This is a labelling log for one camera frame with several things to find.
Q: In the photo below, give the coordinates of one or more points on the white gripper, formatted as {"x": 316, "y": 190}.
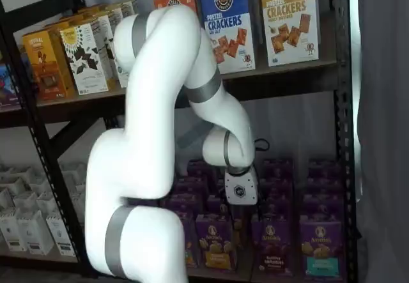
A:
{"x": 239, "y": 180}

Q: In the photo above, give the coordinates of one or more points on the purple Annie's box brown label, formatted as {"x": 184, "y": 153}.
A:
{"x": 278, "y": 208}
{"x": 278, "y": 168}
{"x": 271, "y": 251}
{"x": 278, "y": 187}

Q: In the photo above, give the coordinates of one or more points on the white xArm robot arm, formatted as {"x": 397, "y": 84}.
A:
{"x": 153, "y": 136}

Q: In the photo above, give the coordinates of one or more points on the purple Annie's box yellow label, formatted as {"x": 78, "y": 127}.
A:
{"x": 215, "y": 187}
{"x": 215, "y": 244}
{"x": 219, "y": 206}

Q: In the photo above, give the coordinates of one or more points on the purple Annie's box green label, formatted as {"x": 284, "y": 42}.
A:
{"x": 188, "y": 208}
{"x": 190, "y": 188}
{"x": 198, "y": 169}
{"x": 190, "y": 248}

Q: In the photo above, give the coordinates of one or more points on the wooden shelf board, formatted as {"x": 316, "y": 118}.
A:
{"x": 287, "y": 72}
{"x": 244, "y": 273}

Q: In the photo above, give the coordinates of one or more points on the purple Annie's box teal label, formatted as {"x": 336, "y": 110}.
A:
{"x": 324, "y": 185}
{"x": 324, "y": 168}
{"x": 322, "y": 208}
{"x": 322, "y": 251}

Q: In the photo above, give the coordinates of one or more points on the white carton box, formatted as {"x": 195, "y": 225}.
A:
{"x": 35, "y": 232}
{"x": 12, "y": 232}
{"x": 16, "y": 176}
{"x": 59, "y": 232}
{"x": 6, "y": 200}
{"x": 75, "y": 171}
{"x": 25, "y": 201}
{"x": 48, "y": 201}

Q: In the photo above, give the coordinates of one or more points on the blue pretzel crackers box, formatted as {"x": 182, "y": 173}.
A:
{"x": 227, "y": 24}

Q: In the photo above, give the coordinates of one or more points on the Simple Mills almond bar box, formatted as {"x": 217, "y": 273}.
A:
{"x": 121, "y": 72}
{"x": 126, "y": 11}

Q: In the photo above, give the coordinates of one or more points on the yellow pretzel crackers box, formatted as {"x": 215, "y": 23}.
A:
{"x": 290, "y": 21}

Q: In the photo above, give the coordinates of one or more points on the Sweet Thins mint chocolate box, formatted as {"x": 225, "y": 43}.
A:
{"x": 107, "y": 30}
{"x": 84, "y": 59}

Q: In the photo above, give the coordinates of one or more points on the orange pretzel crackers cheddar box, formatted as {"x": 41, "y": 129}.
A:
{"x": 169, "y": 0}

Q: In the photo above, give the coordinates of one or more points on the orange yellow snack box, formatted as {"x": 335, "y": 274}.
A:
{"x": 89, "y": 11}
{"x": 41, "y": 62}
{"x": 60, "y": 24}

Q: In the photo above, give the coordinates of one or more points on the blue purple snack box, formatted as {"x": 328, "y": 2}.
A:
{"x": 8, "y": 88}

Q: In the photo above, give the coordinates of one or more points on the black metal shelf frame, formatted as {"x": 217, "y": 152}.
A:
{"x": 343, "y": 104}

